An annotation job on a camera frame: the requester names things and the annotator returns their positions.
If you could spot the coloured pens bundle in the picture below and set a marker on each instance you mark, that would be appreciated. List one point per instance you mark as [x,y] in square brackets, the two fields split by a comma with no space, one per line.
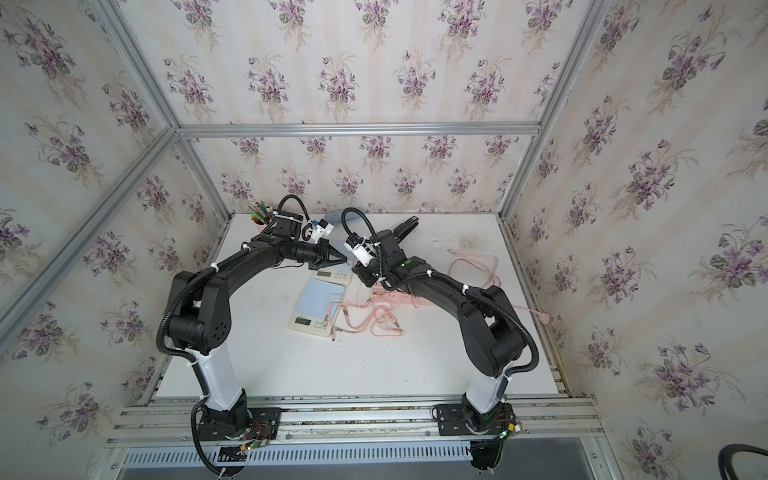
[261,214]

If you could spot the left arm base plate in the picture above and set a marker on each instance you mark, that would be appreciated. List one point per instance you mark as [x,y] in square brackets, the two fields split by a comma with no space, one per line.
[241,425]

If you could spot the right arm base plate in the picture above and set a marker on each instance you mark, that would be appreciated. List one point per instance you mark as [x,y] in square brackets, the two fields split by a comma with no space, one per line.
[474,419]

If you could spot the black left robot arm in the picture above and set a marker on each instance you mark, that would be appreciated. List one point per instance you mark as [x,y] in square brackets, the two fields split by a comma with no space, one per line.
[197,320]

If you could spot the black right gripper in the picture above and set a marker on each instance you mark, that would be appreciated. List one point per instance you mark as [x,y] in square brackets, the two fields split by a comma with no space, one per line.
[361,271]

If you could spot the pink power strip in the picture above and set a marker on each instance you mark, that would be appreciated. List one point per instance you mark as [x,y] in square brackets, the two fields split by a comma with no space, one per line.
[396,298]

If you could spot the aluminium rail frame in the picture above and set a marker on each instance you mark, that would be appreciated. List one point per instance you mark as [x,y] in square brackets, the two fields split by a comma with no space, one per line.
[312,420]

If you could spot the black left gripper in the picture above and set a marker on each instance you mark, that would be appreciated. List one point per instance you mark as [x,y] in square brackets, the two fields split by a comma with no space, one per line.
[324,250]

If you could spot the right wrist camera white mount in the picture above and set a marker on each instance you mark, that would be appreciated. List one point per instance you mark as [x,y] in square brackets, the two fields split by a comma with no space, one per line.
[362,249]

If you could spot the black stapler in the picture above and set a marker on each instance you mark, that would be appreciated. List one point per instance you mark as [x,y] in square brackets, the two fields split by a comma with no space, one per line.
[402,230]

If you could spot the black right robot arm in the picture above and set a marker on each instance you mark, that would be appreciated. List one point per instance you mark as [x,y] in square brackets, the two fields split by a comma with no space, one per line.
[495,340]

